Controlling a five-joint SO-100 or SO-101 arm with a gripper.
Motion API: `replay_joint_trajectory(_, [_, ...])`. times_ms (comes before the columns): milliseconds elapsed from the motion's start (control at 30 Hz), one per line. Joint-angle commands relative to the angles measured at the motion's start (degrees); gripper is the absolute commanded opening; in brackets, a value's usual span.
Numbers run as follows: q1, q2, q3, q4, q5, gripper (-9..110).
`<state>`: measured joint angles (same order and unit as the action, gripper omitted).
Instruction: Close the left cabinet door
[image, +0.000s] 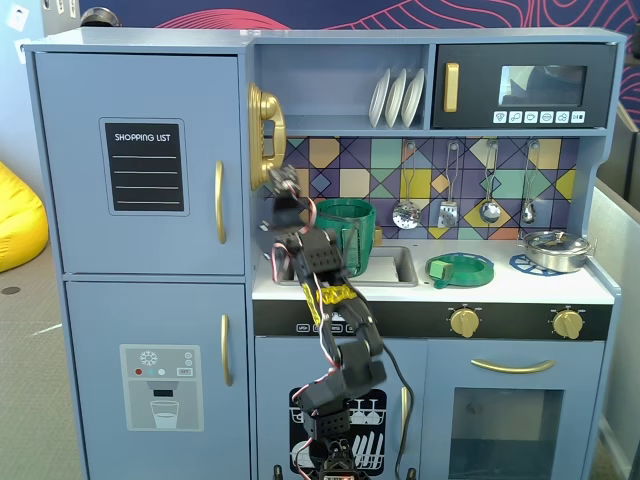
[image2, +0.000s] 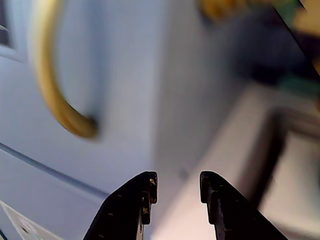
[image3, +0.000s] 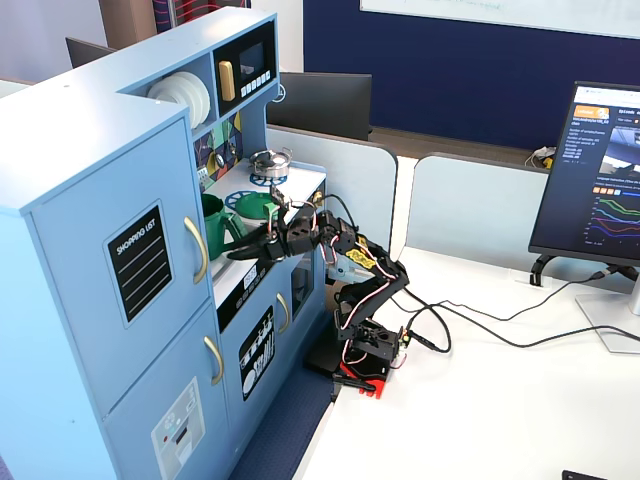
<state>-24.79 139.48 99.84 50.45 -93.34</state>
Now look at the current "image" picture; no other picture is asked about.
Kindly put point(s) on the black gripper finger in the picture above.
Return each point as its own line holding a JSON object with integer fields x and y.
{"x": 276, "y": 181}
{"x": 292, "y": 182}

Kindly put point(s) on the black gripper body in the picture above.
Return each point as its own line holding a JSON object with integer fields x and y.
{"x": 281, "y": 188}

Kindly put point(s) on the blue door with shopping list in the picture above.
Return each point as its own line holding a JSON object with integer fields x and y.
{"x": 75, "y": 240}

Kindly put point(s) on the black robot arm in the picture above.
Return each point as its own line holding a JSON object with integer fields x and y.
{"x": 355, "y": 365}

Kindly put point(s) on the blue door with dishwasher print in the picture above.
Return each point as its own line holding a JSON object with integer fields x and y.
{"x": 280, "y": 360}

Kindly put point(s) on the blue door with dispenser print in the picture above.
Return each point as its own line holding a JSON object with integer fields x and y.
{"x": 100, "y": 325}

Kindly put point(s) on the black toy microwave door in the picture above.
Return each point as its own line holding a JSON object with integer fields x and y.
{"x": 475, "y": 65}

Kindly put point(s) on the blue oven door with window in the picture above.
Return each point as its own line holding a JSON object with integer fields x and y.
{"x": 580, "y": 365}

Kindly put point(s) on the green plastic cup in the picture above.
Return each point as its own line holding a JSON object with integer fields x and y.
{"x": 350, "y": 220}

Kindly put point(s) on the gold toy telephone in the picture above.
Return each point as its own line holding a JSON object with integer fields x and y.
{"x": 262, "y": 110}

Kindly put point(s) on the gold toy faucet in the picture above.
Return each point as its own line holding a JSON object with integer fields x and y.
{"x": 378, "y": 236}

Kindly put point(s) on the steel slotted spoon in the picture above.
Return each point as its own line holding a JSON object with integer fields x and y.
{"x": 406, "y": 215}

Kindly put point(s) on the white toy plate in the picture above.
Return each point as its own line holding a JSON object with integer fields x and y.
{"x": 379, "y": 97}
{"x": 413, "y": 95}
{"x": 396, "y": 97}

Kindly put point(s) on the blue toy kitchen body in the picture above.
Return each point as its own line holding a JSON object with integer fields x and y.
{"x": 330, "y": 65}

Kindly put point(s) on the grey toy sink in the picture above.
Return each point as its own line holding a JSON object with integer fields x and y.
{"x": 402, "y": 265}

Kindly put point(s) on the steel spatula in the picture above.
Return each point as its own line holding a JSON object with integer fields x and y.
{"x": 448, "y": 212}

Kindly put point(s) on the green cube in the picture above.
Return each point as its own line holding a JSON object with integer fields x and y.
{"x": 440, "y": 269}

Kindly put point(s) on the green round dish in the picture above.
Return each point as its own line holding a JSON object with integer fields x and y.
{"x": 472, "y": 272}

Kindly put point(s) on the steel ladle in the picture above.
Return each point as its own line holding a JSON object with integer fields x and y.
{"x": 490, "y": 210}

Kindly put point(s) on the gold stove knob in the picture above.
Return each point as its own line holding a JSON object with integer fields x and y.
{"x": 567, "y": 323}
{"x": 465, "y": 322}

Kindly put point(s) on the blue round trivet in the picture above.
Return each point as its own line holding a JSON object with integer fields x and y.
{"x": 522, "y": 263}

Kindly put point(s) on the dark round bowl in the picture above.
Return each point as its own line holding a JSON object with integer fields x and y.
{"x": 100, "y": 16}

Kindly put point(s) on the yellow beanbag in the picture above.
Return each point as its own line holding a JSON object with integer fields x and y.
{"x": 20, "y": 225}

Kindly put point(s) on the steel pot with lid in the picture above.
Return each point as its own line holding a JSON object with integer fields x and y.
{"x": 555, "y": 250}

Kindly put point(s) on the white wall socket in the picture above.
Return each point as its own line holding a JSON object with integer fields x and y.
{"x": 16, "y": 16}

